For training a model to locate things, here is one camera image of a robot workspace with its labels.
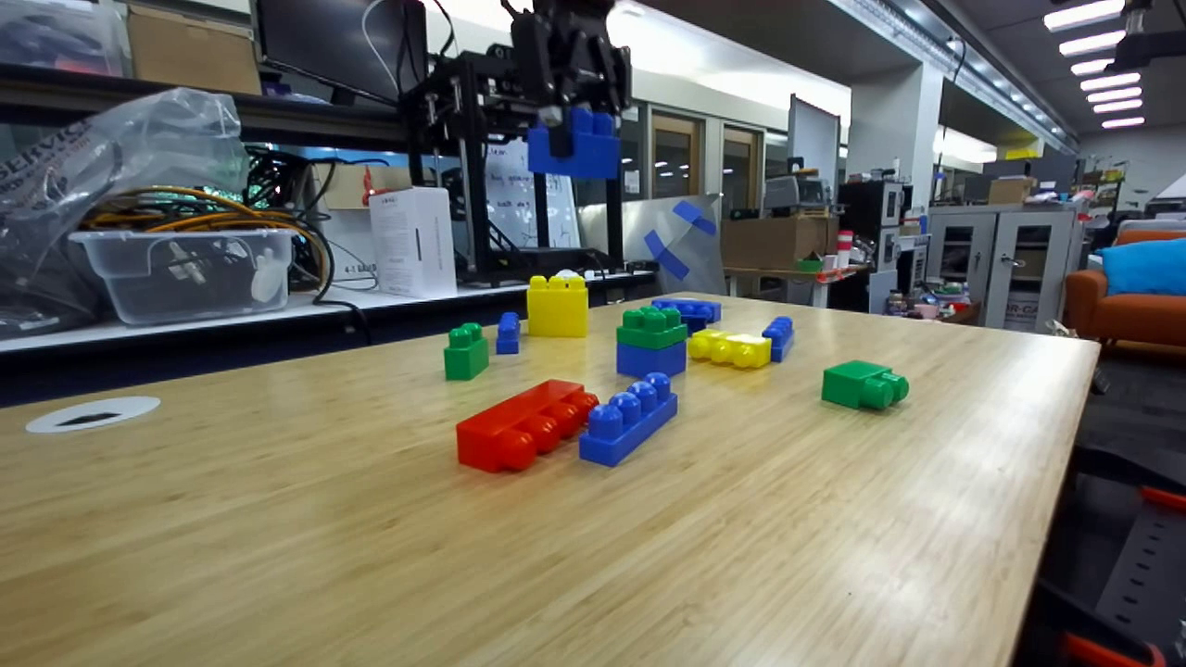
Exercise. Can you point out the blue cushion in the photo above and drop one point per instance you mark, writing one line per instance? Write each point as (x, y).
(1151, 263)

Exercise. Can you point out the red long toy block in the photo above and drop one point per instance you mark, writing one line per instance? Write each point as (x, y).
(521, 432)

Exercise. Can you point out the blue long toy block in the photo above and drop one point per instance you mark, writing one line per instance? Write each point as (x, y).
(778, 338)
(674, 308)
(509, 334)
(627, 422)

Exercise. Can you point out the clear plastic bin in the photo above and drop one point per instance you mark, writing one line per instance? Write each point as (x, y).
(185, 278)

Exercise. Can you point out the white cabinet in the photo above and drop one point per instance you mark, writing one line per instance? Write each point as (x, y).
(1001, 263)

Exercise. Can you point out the black 3D printer frame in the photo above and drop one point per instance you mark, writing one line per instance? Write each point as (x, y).
(469, 159)

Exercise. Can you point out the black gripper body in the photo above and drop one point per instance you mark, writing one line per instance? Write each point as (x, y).
(572, 29)

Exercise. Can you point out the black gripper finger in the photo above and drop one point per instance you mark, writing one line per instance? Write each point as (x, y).
(611, 90)
(543, 97)

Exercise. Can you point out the orange sofa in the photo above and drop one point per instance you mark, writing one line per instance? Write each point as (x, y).
(1115, 321)

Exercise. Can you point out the ceiling light panel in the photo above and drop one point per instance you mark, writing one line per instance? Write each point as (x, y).
(1094, 40)
(1087, 17)

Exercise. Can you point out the blue square toy block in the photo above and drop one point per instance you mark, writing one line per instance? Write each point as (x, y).
(593, 153)
(648, 359)

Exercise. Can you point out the brown cardboard box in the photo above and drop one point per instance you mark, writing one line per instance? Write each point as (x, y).
(190, 49)
(778, 243)

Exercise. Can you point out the grey board with blue stripes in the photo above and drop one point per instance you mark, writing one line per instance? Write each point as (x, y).
(674, 244)

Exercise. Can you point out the yellow long toy block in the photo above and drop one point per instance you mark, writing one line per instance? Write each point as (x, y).
(557, 308)
(730, 349)

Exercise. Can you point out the green square toy block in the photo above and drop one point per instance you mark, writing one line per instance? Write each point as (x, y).
(463, 358)
(863, 385)
(648, 328)

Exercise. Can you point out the black monitor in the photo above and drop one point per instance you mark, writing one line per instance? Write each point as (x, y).
(336, 40)

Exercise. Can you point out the large blue toy block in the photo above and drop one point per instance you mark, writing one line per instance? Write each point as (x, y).
(710, 311)

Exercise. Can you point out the clear plastic bag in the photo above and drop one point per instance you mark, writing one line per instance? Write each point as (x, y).
(149, 135)

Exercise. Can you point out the white cardboard box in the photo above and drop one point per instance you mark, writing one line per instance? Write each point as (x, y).
(412, 243)

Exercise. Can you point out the small white table grommet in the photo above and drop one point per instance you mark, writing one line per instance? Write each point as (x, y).
(95, 416)

